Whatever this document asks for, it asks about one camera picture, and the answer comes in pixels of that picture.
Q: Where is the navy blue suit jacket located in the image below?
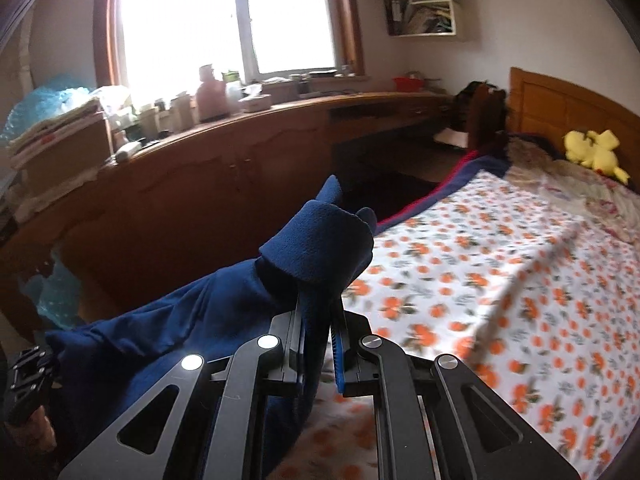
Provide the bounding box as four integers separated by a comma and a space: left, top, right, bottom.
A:
46, 177, 376, 474

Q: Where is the person's left hand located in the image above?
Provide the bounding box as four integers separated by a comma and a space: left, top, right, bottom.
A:
4, 405, 56, 456

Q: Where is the orange floral bed sheet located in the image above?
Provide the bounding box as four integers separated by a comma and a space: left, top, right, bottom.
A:
264, 168, 640, 480

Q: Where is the long wooden desk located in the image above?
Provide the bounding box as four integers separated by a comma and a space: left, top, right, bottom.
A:
1, 92, 450, 338

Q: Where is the beige floral quilt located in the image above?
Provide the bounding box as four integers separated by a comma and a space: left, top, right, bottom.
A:
506, 136, 639, 247

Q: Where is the blue mesh bag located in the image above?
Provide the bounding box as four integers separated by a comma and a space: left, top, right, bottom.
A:
1, 74, 93, 144

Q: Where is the dark brown chair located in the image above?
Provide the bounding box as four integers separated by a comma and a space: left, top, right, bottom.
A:
448, 81, 508, 157

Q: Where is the yellow Pikachu plush toy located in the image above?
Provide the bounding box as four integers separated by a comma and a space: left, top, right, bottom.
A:
564, 129, 630, 185

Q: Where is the pink bottle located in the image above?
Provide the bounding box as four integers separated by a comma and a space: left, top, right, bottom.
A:
195, 64, 231, 122

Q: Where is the wooden bed headboard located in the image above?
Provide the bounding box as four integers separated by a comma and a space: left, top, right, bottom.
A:
506, 67, 639, 171

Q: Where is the red bowl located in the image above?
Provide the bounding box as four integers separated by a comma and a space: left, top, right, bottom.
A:
393, 76, 425, 93

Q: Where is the window with wooden frame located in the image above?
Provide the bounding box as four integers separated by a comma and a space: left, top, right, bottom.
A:
93, 0, 366, 101

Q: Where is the white wall shelf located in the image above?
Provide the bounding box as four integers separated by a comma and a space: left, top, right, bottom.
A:
361, 0, 464, 40

